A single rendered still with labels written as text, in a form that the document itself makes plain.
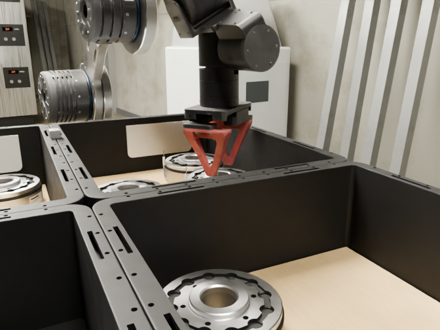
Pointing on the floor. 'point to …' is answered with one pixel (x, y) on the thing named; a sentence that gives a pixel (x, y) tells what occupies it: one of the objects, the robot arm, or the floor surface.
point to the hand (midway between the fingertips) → (220, 165)
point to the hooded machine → (264, 82)
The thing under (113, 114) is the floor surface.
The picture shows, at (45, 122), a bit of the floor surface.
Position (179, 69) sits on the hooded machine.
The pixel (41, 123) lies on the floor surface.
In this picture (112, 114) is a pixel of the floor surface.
